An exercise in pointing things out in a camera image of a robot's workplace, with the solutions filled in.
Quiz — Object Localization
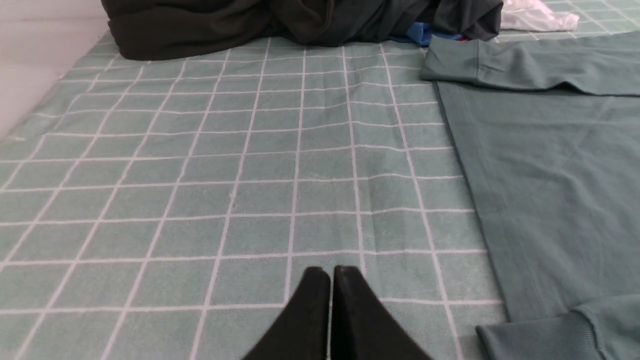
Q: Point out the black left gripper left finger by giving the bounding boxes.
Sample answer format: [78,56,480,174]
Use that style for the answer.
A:
[244,266,331,360]

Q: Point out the green grid-pattern tablecloth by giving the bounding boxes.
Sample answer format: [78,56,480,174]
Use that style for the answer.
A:
[0,0,640,360]

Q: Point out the blue crumpled garment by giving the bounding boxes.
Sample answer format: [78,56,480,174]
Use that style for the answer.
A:
[389,22,469,48]

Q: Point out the dark olive crumpled garment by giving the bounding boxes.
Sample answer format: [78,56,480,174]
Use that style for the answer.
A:
[102,0,335,61]

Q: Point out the green long-sleeve top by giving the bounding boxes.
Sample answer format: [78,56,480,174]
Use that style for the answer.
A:
[420,31,640,360]

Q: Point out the white crumpled garment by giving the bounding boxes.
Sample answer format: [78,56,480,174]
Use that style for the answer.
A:
[500,0,579,32]

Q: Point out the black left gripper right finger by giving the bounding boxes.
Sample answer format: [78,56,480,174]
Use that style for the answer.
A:
[332,265,431,360]

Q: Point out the dark green crumpled garment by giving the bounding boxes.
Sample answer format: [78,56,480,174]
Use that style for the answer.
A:
[295,0,505,47]

